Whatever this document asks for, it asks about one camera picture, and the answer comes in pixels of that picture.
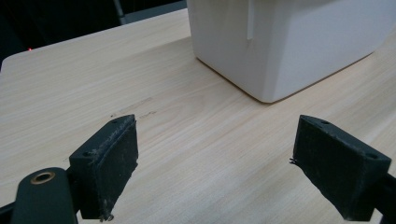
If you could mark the white plastic storage box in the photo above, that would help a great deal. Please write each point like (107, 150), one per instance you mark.
(280, 46)

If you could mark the grey metal stand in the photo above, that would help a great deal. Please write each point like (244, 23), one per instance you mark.
(149, 12)

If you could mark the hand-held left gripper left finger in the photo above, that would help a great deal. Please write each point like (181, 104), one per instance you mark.
(109, 161)

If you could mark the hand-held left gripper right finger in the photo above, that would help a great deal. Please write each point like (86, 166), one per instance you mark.
(336, 165)

